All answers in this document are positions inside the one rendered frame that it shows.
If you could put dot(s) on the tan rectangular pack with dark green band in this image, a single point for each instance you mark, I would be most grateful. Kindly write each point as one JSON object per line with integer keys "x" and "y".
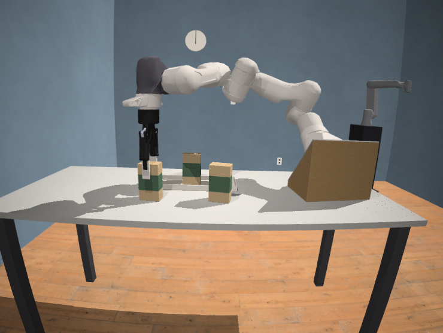
{"x": 151, "y": 189}
{"x": 192, "y": 168}
{"x": 220, "y": 182}

